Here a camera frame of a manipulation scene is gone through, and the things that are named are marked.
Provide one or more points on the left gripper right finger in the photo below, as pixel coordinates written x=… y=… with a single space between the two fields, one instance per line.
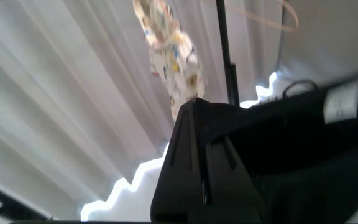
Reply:
x=228 y=193

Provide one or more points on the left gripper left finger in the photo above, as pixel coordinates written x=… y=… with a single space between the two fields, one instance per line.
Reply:
x=179 y=180

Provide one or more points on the black garment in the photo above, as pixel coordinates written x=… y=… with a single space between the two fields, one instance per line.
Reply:
x=291 y=149

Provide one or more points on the cream printed garment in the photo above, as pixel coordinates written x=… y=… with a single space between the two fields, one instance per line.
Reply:
x=172 y=56

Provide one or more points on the white laundry basket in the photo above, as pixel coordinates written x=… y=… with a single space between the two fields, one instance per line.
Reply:
x=300 y=81

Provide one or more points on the black clothes rack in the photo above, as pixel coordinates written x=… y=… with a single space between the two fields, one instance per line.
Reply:
x=225 y=37

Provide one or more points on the pink clothes hanger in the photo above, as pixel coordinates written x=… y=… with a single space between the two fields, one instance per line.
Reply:
x=269 y=22

